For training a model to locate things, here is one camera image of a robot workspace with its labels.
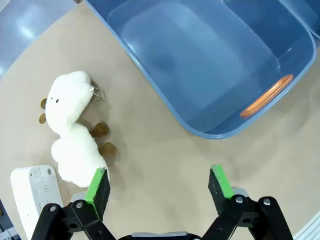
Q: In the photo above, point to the white ribbed rail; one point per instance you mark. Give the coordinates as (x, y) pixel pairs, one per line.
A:
(310, 228)

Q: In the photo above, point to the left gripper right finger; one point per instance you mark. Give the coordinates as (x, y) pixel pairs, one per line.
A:
(220, 190)

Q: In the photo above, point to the white plush toy brown feet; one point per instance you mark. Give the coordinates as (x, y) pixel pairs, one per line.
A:
(70, 120)

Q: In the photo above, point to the white digital clock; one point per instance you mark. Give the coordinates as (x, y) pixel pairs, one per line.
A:
(32, 190)

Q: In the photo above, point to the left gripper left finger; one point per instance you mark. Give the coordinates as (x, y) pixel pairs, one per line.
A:
(100, 190)

